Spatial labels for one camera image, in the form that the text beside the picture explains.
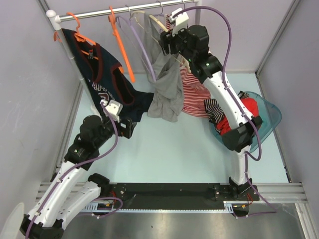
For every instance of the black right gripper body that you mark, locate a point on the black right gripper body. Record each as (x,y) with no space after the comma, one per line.
(177,44)

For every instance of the orange hanger with navy top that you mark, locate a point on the orange hanger with navy top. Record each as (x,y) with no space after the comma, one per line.
(80,38)

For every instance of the red white striped tank top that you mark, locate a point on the red white striped tank top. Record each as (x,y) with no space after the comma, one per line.
(194,93)

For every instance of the cream plastic hanger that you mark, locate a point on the cream plastic hanger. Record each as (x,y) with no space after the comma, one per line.
(159,22)

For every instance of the empty orange plastic hanger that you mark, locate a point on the empty orange plastic hanger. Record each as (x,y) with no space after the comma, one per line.
(112,21)

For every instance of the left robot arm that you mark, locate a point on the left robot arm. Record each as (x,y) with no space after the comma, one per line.
(54,211)

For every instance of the lilac hanger with striped top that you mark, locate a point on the lilac hanger with striped top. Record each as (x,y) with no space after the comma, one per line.
(161,13)

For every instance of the metal clothes rail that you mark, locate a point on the metal clothes rail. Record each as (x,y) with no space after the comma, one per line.
(56,20)

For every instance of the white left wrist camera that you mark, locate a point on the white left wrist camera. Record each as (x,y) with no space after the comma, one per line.
(112,109)

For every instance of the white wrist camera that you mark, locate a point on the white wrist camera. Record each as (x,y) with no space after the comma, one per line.
(180,21)
(112,109)

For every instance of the teal translucent plastic basket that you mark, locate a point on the teal translucent plastic basket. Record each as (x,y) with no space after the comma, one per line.
(270,114)

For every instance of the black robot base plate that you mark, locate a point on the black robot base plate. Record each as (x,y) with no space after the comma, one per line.
(175,195)

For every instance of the grey tank top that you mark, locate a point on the grey tank top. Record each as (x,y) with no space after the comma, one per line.
(168,96)

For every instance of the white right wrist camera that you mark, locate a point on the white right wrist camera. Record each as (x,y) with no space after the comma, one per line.
(180,21)

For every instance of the white slotted cable duct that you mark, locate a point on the white slotted cable duct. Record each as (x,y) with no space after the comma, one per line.
(102,208)

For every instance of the empty lilac plastic hanger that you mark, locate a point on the empty lilac plastic hanger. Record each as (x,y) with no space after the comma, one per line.
(145,59)

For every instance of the red garment in basket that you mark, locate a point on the red garment in basket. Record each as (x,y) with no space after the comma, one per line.
(222,124)

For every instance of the black white striped garment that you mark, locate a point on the black white striped garment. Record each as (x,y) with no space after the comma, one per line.
(214,111)

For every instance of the navy blue tank top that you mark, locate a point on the navy blue tank top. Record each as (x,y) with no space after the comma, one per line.
(104,79)

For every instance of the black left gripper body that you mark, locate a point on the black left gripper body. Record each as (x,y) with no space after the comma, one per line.
(124,131)

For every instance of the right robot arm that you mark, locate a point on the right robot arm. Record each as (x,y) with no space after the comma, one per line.
(244,126)

